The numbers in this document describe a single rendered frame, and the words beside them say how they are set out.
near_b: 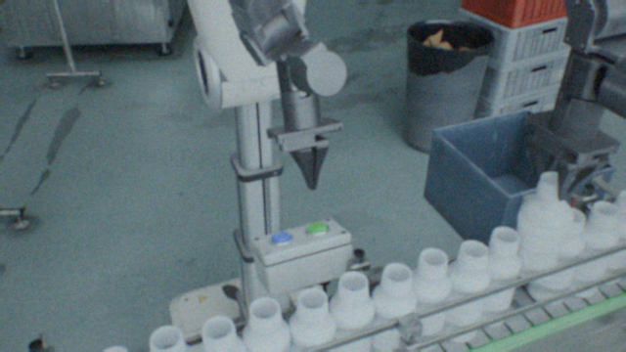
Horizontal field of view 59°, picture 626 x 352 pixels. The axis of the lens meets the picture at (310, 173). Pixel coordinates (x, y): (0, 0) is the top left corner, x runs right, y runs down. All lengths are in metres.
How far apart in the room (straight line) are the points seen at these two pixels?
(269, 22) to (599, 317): 0.70
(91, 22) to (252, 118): 3.27
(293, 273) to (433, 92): 2.19
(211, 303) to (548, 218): 1.34
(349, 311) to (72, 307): 1.81
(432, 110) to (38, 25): 2.91
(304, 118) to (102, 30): 3.71
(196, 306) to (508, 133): 1.13
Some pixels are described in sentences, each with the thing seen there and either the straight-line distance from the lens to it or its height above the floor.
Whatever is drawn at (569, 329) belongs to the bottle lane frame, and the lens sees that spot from 1.00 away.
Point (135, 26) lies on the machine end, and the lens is 4.36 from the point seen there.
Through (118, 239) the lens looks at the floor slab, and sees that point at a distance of 2.67.
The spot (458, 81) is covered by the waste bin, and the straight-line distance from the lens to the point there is 2.92.
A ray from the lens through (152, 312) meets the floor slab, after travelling 2.31.
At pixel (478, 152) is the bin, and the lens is 1.62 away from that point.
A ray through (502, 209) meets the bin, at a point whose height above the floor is 0.91.
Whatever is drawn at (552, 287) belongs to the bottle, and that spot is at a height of 1.04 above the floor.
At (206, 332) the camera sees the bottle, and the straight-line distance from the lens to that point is 0.69.
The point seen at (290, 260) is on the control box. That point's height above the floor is 1.11.
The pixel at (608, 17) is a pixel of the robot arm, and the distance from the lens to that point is 0.68.
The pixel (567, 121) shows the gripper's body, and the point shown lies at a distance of 0.74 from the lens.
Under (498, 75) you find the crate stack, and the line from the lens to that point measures 3.20.
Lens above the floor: 1.68
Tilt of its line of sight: 35 degrees down
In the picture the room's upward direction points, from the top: straight up
